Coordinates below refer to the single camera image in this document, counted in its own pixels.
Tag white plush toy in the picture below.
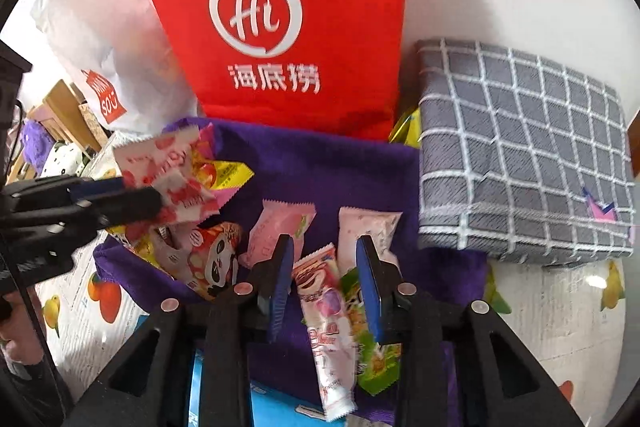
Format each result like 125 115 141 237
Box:
40 142 93 180

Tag green snack packet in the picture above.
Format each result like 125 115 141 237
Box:
340 267 403 397

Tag yellow snack packet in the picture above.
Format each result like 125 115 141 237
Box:
197 159 255 192

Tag long pink white snack packet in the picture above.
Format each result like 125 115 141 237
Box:
291 243 358 422

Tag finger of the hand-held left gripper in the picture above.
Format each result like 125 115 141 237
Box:
65 177 132 204
75 186 165 229

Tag blue tissue pack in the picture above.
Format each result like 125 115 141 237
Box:
187 347 331 427

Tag person's left hand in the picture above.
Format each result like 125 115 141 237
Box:
0 292 41 368

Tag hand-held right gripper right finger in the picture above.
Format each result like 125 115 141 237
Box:
355 234 586 427

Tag yellow foil packet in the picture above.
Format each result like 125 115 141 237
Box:
389 106 422 148

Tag purple towel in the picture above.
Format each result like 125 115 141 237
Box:
92 117 488 427

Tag pink panda snack bag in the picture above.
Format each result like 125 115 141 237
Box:
107 221 245 303

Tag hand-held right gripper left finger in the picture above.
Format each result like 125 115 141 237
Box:
65 234 296 427

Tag fruit printed bed sheet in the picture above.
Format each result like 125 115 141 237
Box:
35 132 631 427

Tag person's left forearm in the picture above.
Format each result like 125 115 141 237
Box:
0 354 76 427

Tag wooden shelf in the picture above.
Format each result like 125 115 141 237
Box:
7 79 108 188

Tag white plastic shopping bag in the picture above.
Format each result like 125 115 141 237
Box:
30 0 201 135

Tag purple plush toy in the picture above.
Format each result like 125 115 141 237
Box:
20 119 56 172

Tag white red strawberry snack packet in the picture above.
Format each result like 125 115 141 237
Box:
111 127 223 228

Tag pale pink white packet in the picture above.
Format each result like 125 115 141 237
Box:
337 206 403 268

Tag wooden door frame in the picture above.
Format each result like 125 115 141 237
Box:
627 109 640 180

